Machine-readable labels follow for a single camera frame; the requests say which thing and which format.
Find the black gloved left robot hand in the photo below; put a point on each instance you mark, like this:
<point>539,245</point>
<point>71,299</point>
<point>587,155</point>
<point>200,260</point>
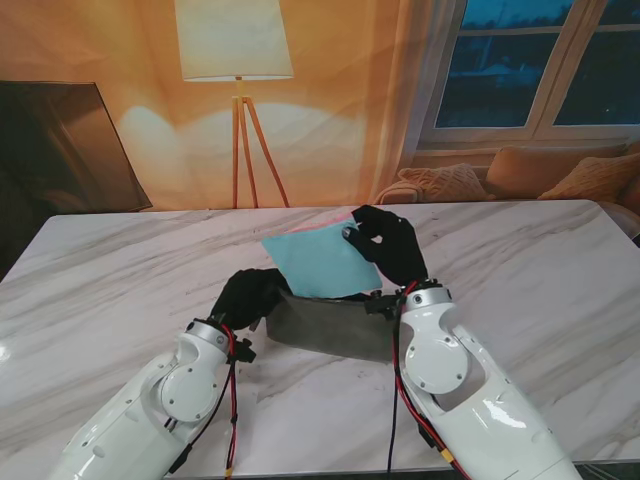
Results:
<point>247,297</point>

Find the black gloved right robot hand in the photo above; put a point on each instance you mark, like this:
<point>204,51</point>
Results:
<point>395,250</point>

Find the pink paper document stack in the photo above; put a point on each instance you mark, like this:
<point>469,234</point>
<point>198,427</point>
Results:
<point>320,260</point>

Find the grey zippered storage pouch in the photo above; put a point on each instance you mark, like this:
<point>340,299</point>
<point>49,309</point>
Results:
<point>335,327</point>

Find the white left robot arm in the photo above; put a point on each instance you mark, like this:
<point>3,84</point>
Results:
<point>145,415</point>

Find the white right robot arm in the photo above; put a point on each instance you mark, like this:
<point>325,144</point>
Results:
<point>465,400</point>

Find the printed living room backdrop cloth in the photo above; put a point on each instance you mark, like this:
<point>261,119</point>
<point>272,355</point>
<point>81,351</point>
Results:
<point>325,125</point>

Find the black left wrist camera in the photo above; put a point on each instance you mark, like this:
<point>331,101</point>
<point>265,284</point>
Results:
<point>244,350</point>

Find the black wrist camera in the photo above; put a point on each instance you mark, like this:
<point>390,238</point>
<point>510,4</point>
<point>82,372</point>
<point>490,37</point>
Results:
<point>244,350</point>
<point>382,304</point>

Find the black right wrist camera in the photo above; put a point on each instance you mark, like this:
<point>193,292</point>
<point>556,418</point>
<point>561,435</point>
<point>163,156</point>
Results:
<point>382,304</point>

